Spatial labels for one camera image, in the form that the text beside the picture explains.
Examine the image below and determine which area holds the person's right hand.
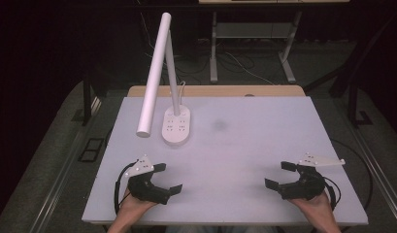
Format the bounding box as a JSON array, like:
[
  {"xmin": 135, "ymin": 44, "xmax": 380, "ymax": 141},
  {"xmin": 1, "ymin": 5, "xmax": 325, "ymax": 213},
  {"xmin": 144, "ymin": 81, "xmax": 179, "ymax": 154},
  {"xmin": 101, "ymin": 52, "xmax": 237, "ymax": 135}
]
[{"xmin": 288, "ymin": 190, "xmax": 337, "ymax": 221}]

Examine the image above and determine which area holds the long black cable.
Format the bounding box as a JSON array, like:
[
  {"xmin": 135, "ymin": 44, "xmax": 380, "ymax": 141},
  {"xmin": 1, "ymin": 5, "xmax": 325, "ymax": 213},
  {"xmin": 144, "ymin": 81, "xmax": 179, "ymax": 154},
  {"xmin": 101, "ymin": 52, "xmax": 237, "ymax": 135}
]
[{"xmin": 330, "ymin": 138, "xmax": 375, "ymax": 212}]

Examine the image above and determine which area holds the black rectangular floor frame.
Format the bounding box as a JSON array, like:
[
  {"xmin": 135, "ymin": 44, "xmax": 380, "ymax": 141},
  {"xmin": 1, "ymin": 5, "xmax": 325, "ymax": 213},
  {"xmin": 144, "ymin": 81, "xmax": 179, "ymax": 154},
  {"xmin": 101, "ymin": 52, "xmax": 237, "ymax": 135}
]
[{"xmin": 77, "ymin": 137, "xmax": 106, "ymax": 163}]

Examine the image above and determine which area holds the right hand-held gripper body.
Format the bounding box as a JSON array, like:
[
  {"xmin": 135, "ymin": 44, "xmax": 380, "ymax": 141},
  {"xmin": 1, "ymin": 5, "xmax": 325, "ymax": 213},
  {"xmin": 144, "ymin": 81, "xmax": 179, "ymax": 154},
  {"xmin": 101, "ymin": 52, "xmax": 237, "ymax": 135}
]
[{"xmin": 278, "ymin": 152, "xmax": 347, "ymax": 201}]

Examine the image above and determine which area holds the black metal stand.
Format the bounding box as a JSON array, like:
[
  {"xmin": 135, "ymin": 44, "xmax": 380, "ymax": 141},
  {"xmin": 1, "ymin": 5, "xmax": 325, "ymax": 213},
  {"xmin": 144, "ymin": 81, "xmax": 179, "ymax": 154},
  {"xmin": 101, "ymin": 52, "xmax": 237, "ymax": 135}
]
[
  {"xmin": 82, "ymin": 72, "xmax": 94, "ymax": 128},
  {"xmin": 303, "ymin": 13, "xmax": 397, "ymax": 128}
]

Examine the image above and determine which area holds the metal floor rail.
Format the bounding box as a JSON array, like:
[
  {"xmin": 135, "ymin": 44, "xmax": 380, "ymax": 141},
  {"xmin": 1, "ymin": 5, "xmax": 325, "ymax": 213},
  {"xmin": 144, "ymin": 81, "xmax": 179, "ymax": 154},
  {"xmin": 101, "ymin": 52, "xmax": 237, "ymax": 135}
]
[
  {"xmin": 331, "ymin": 96, "xmax": 397, "ymax": 224},
  {"xmin": 28, "ymin": 96, "xmax": 103, "ymax": 233}
]

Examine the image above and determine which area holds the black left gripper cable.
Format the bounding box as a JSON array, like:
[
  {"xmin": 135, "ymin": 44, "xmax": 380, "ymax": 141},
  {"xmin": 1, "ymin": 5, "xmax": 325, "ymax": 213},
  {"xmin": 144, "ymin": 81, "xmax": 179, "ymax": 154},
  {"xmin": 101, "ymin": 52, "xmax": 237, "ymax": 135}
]
[{"xmin": 113, "ymin": 159, "xmax": 140, "ymax": 216}]

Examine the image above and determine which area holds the white desk lamp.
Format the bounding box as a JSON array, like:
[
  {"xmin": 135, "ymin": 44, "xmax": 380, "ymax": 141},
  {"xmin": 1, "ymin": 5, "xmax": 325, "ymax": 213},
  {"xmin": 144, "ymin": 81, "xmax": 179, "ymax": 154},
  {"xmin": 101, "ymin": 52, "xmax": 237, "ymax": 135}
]
[{"xmin": 136, "ymin": 12, "xmax": 192, "ymax": 147}]

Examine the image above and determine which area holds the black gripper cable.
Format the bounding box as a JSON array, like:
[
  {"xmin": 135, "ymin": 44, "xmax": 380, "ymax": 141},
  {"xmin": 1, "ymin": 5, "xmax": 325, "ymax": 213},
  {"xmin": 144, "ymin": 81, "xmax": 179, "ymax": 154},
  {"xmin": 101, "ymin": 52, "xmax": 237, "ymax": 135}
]
[
  {"xmin": 113, "ymin": 159, "xmax": 140, "ymax": 216},
  {"xmin": 322, "ymin": 176, "xmax": 343, "ymax": 212}
]

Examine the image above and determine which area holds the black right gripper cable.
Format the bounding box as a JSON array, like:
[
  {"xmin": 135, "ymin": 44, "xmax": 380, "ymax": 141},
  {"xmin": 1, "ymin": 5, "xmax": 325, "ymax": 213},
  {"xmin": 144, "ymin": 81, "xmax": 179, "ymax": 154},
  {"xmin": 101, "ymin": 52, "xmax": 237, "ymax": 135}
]
[{"xmin": 322, "ymin": 176, "xmax": 343, "ymax": 212}]

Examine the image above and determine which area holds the white floor cable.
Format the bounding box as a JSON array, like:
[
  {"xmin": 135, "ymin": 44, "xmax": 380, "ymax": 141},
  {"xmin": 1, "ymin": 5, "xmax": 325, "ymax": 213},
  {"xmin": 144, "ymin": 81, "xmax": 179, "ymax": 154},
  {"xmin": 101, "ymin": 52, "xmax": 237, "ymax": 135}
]
[{"xmin": 223, "ymin": 51, "xmax": 277, "ymax": 86}]

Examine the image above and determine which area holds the grey metal desk frame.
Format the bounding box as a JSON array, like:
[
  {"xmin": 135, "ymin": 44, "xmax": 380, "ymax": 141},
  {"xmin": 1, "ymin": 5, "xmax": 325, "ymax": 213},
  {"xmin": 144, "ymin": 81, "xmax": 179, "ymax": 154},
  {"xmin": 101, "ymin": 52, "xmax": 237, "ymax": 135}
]
[{"xmin": 198, "ymin": 0, "xmax": 351, "ymax": 84}]

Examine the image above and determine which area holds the person's left hand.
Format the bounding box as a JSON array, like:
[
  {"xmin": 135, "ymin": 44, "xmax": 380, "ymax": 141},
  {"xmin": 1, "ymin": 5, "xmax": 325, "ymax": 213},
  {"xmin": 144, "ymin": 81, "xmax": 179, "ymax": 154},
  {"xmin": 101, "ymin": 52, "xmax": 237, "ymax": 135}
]
[{"xmin": 118, "ymin": 188, "xmax": 159, "ymax": 217}]

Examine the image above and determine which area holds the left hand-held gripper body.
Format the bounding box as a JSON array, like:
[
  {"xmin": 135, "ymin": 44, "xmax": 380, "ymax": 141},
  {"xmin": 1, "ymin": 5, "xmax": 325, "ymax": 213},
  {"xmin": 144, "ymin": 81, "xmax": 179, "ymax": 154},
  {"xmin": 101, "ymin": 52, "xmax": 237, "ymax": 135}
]
[{"xmin": 123, "ymin": 154, "xmax": 172, "ymax": 206}]

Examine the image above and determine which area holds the white table mat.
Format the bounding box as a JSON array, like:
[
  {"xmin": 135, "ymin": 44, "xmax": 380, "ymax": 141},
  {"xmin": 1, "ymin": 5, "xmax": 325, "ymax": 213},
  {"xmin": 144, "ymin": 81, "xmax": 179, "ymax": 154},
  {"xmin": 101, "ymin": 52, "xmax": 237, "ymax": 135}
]
[{"xmin": 82, "ymin": 95, "xmax": 370, "ymax": 227}]

